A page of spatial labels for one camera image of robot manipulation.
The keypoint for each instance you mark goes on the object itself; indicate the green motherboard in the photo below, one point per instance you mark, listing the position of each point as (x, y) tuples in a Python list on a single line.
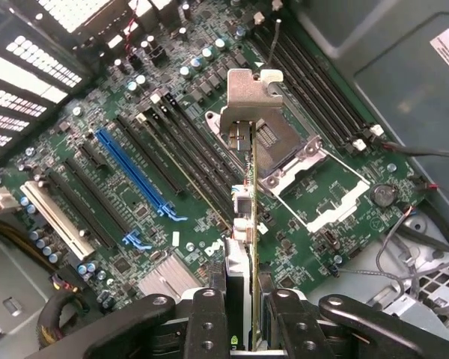
[(314, 261)]

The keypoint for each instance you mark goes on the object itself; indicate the white expansion slot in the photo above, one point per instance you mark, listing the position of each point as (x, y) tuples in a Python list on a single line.
[(56, 220)]

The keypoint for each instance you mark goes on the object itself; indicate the white power connector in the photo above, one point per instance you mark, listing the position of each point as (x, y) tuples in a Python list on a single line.
[(2, 200)]

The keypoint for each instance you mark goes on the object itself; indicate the RAM slot white clips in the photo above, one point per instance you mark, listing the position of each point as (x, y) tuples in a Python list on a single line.
[(200, 154), (308, 80), (326, 67)]

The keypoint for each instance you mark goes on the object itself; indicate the black open PC case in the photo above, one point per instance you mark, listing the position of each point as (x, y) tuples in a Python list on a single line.
[(396, 56)]

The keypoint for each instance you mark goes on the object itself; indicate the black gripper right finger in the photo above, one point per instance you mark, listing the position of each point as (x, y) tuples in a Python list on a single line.
[(299, 329)]

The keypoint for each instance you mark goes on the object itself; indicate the blue expansion slot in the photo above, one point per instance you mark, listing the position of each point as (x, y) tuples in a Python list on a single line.
[(129, 168)]

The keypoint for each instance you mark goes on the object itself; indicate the RAM slot black clips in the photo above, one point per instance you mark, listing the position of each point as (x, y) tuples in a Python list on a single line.
[(300, 87), (207, 144), (193, 164), (317, 73)]

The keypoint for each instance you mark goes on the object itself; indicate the socket locking lever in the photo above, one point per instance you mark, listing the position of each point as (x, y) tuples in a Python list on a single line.
[(273, 45)]

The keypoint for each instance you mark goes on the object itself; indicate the short black expansion slot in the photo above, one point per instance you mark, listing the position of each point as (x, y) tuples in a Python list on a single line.
[(93, 155)]

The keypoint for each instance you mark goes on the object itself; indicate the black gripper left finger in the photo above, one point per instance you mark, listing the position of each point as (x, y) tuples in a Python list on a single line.
[(207, 325)]

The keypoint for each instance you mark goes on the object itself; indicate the coin cell battery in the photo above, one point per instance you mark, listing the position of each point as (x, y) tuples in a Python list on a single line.
[(382, 195)]

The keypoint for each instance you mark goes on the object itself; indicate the silver chipset heatsink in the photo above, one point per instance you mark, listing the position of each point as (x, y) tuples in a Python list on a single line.
[(168, 276)]

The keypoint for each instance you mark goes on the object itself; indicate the CPU socket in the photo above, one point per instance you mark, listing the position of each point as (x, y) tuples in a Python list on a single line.
[(277, 146)]

